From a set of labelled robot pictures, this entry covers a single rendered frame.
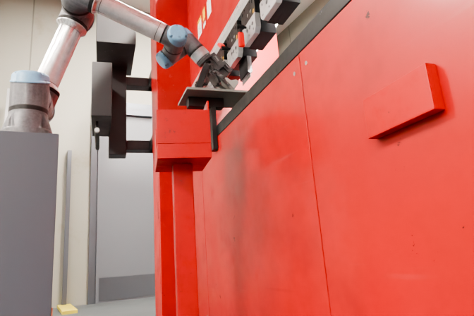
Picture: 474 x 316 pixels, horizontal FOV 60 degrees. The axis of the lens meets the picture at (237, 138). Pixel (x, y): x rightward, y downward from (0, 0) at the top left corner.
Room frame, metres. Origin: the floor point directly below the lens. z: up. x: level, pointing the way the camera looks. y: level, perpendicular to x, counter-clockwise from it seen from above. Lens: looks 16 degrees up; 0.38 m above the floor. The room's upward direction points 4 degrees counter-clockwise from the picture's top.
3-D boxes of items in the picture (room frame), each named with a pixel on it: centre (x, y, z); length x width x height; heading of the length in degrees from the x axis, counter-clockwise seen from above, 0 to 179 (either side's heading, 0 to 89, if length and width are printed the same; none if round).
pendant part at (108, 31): (2.65, 0.82, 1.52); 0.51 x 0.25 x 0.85; 19
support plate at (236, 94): (1.58, 0.08, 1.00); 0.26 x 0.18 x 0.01; 110
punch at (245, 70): (1.63, -0.06, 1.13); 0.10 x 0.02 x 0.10; 20
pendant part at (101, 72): (2.57, 0.88, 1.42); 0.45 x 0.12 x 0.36; 19
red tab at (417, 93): (0.61, -0.26, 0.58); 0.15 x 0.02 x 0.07; 20
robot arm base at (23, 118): (1.25, 0.67, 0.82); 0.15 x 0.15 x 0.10
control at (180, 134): (1.28, 0.18, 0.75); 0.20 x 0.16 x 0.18; 14
